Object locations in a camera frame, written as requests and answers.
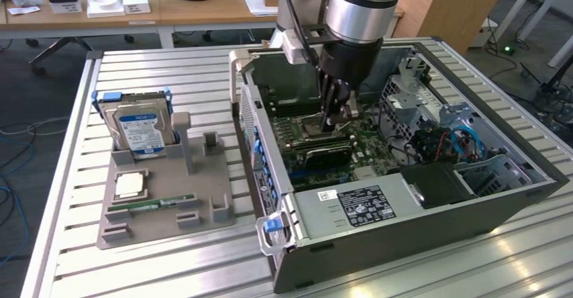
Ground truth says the black chair base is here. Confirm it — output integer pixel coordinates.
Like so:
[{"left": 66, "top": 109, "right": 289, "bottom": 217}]
[{"left": 26, "top": 36, "right": 95, "bottom": 76}]

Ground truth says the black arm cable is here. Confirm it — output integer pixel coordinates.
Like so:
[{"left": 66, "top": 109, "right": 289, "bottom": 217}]
[{"left": 280, "top": 0, "right": 321, "bottom": 66}]

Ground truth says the hard disk in blue caddy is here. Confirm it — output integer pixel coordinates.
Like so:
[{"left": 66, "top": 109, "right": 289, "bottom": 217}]
[{"left": 89, "top": 88, "right": 179, "bottom": 161}]

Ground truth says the white table frame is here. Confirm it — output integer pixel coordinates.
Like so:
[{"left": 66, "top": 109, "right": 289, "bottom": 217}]
[{"left": 492, "top": 0, "right": 573, "bottom": 69}]

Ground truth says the CPU socket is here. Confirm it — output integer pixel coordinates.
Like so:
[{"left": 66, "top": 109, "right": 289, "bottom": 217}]
[{"left": 295, "top": 112, "right": 344, "bottom": 143}]

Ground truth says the black graphics card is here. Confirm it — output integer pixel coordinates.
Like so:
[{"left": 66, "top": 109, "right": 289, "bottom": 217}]
[{"left": 303, "top": 145, "right": 353, "bottom": 172}]

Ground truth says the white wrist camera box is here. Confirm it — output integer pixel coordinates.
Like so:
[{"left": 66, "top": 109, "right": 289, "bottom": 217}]
[{"left": 280, "top": 25, "right": 335, "bottom": 66}]

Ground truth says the wooden desk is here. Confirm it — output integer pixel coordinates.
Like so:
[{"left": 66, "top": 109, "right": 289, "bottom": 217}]
[
  {"left": 0, "top": 0, "right": 165, "bottom": 49},
  {"left": 159, "top": 0, "right": 407, "bottom": 49}
]

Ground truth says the silver drive cage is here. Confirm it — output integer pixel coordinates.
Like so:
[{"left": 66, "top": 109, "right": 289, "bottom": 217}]
[{"left": 380, "top": 74, "right": 449, "bottom": 134}]

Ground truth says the silver CPU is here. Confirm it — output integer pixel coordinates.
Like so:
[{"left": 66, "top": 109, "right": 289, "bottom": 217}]
[{"left": 113, "top": 172, "right": 145, "bottom": 200}]

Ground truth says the black wire bundle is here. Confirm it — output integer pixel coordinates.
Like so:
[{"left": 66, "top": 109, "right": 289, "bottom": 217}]
[{"left": 409, "top": 130, "right": 443, "bottom": 163}]

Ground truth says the black tripod stand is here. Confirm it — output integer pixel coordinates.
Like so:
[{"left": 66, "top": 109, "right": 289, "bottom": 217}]
[{"left": 521, "top": 52, "right": 573, "bottom": 124}]

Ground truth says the flat white box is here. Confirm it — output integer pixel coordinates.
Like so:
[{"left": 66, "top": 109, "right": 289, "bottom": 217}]
[{"left": 85, "top": 1, "right": 127, "bottom": 19}]

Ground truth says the blue expansion slot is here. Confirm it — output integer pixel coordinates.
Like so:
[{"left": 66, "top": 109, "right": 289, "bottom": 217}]
[{"left": 288, "top": 167, "right": 317, "bottom": 179}]

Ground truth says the grey parts rack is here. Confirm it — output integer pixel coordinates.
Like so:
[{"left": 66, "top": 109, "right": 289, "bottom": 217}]
[{"left": 96, "top": 111, "right": 237, "bottom": 250}]

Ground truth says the green RAM stick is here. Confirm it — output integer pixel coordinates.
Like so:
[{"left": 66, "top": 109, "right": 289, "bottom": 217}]
[{"left": 107, "top": 194, "right": 196, "bottom": 213}]

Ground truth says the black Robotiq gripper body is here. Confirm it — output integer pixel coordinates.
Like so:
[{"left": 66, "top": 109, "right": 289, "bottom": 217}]
[{"left": 319, "top": 39, "right": 384, "bottom": 89}]

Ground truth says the small white box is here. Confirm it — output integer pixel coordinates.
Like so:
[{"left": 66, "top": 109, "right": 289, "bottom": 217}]
[{"left": 121, "top": 0, "right": 151, "bottom": 15}]

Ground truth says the black and white box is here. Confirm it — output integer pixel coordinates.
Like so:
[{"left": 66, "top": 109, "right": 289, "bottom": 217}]
[{"left": 46, "top": 0, "right": 83, "bottom": 14}]

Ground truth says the stack of white papers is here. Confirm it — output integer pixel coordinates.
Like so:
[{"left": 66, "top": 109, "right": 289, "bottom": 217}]
[{"left": 241, "top": 0, "right": 281, "bottom": 16}]

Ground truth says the white floor cable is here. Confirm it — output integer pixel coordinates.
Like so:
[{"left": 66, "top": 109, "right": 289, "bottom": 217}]
[{"left": 0, "top": 116, "right": 68, "bottom": 136}]

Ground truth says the grey power supply unit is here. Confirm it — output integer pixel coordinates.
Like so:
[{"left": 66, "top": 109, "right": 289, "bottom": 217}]
[{"left": 280, "top": 173, "right": 424, "bottom": 247}]

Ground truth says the white box with red dot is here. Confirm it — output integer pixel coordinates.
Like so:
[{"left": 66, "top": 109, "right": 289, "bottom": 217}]
[{"left": 473, "top": 17, "right": 501, "bottom": 49}]

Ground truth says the wooden cabinet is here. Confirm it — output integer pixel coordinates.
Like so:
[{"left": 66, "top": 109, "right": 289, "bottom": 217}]
[{"left": 392, "top": 0, "right": 515, "bottom": 54}]

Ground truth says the white paper slip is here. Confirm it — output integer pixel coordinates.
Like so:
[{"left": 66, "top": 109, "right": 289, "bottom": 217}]
[{"left": 7, "top": 5, "right": 42, "bottom": 15}]

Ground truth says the blue floor cable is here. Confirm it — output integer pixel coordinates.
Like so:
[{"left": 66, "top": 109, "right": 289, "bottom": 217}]
[{"left": 0, "top": 136, "right": 35, "bottom": 265}]

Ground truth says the red wire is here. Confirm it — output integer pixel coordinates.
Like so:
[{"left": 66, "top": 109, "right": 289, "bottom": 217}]
[{"left": 439, "top": 133, "right": 453, "bottom": 160}]

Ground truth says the green motherboard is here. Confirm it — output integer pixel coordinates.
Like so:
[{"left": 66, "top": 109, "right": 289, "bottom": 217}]
[{"left": 259, "top": 88, "right": 404, "bottom": 193}]

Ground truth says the silver disk bay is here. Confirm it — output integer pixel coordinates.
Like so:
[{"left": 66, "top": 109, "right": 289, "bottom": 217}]
[{"left": 455, "top": 155, "right": 533, "bottom": 195}]

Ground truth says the blue wire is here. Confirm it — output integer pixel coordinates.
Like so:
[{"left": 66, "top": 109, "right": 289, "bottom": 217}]
[{"left": 447, "top": 128, "right": 488, "bottom": 161}]

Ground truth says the open dark PC case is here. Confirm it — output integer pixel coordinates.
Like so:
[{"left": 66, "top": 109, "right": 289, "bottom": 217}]
[{"left": 228, "top": 41, "right": 572, "bottom": 295}]

